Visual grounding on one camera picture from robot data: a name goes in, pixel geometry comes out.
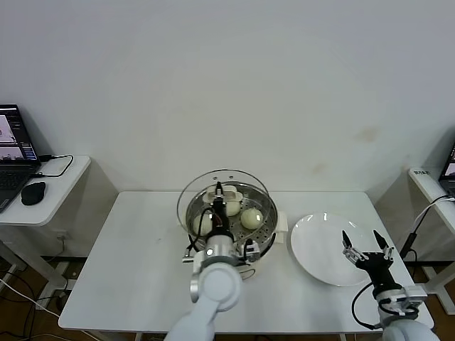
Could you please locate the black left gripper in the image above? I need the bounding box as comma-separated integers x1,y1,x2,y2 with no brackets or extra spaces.
210,180,230,236

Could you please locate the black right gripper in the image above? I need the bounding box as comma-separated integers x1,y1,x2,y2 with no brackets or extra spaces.
341,229,401,291

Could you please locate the glass lid with cream handle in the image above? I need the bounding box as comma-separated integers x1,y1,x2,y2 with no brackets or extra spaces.
176,168,270,249

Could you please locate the white steamed baozi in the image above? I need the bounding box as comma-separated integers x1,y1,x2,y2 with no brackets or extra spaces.
240,207,264,230
224,198,241,217
193,215,214,236

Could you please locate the perforated steel steamer basket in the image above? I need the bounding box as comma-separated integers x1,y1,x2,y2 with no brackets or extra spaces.
184,181,287,257

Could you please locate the white round plate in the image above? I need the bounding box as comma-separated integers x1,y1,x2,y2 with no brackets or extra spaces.
289,212,374,287

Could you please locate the cream electric pot base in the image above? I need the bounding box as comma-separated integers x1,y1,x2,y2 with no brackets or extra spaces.
245,230,285,281

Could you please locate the black laptop with dark screen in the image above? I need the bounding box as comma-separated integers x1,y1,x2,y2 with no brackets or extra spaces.
439,141,455,198

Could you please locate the white side desk with mouse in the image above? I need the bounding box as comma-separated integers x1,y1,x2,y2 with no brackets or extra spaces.
0,155,91,299

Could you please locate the black computer mouse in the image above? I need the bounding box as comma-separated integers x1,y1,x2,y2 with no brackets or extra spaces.
21,180,48,206

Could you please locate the black laptop with pink screen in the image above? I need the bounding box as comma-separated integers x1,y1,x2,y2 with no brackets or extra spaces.
0,103,41,213

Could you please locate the white and black adapter cable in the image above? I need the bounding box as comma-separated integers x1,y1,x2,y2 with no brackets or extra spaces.
397,194,455,262

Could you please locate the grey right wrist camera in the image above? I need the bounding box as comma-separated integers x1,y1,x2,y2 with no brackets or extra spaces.
378,286,427,315

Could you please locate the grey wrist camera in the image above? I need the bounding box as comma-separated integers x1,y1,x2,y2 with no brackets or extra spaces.
240,239,263,264
378,286,427,315

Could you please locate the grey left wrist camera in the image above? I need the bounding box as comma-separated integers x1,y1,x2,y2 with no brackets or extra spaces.
240,239,263,264

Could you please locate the black laptop cable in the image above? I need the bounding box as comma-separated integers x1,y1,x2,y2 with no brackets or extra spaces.
31,154,74,178

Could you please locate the white floor cable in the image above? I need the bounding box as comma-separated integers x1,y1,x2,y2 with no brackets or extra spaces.
0,278,61,319

